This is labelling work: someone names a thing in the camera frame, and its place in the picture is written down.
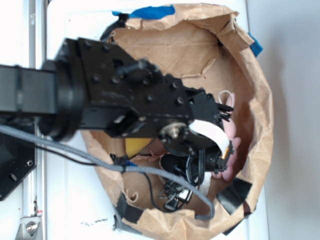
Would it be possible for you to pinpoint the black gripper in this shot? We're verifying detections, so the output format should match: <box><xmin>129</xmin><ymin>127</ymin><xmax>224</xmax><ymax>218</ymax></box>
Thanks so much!
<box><xmin>77</xmin><ymin>37</ymin><xmax>235</xmax><ymax>157</ymax></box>

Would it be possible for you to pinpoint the white paper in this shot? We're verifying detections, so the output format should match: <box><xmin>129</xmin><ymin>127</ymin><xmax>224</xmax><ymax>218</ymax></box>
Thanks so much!
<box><xmin>198</xmin><ymin>171</ymin><xmax>212</xmax><ymax>196</ymax></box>

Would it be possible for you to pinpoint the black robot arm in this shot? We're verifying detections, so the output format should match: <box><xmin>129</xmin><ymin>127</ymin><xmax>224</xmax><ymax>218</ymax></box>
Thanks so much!
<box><xmin>0</xmin><ymin>38</ymin><xmax>232</xmax><ymax>157</ymax></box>

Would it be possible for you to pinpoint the yellow sponge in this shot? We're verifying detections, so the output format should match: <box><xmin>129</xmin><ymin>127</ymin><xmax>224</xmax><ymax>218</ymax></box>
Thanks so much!
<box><xmin>124</xmin><ymin>138</ymin><xmax>152</xmax><ymax>158</ymax></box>

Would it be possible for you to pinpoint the brown paper bag container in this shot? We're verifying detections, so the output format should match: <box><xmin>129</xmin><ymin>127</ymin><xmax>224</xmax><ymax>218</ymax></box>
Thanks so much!
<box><xmin>96</xmin><ymin>3</ymin><xmax>274</xmax><ymax>240</ymax></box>

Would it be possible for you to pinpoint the pink plush bunny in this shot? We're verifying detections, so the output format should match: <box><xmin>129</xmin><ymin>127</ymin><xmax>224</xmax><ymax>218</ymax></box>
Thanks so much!
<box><xmin>211</xmin><ymin>90</ymin><xmax>242</xmax><ymax>182</ymax></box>

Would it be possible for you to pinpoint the white ribbon cable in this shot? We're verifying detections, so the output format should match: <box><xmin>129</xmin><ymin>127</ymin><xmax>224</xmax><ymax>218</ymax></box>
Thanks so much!
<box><xmin>188</xmin><ymin>119</ymin><xmax>230</xmax><ymax>154</ymax></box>

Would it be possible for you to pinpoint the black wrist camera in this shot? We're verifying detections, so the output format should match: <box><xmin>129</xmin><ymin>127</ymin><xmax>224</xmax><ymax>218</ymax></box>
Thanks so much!
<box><xmin>205</xmin><ymin>140</ymin><xmax>234</xmax><ymax>174</ymax></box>

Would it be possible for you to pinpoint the thin black cable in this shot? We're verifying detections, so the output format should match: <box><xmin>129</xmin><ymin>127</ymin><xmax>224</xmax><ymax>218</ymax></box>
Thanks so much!
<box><xmin>34</xmin><ymin>143</ymin><xmax>201</xmax><ymax>213</ymax></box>

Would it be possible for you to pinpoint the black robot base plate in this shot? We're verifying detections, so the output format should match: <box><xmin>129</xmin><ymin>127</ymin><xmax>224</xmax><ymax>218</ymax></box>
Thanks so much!
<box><xmin>0</xmin><ymin>133</ymin><xmax>37</xmax><ymax>201</ymax></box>

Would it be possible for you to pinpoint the aluminium frame rail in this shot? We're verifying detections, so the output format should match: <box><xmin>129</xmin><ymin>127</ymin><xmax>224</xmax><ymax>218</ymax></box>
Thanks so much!
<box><xmin>22</xmin><ymin>0</ymin><xmax>47</xmax><ymax>240</ymax></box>

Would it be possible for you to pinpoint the grey braided cable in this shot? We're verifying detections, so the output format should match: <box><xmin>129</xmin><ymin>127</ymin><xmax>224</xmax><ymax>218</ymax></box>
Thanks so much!
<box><xmin>0</xmin><ymin>124</ymin><xmax>216</xmax><ymax>221</ymax></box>

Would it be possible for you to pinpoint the metal corner bracket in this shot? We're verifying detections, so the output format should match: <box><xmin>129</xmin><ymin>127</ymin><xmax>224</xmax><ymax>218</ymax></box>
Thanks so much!
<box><xmin>15</xmin><ymin>216</ymin><xmax>43</xmax><ymax>240</ymax></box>

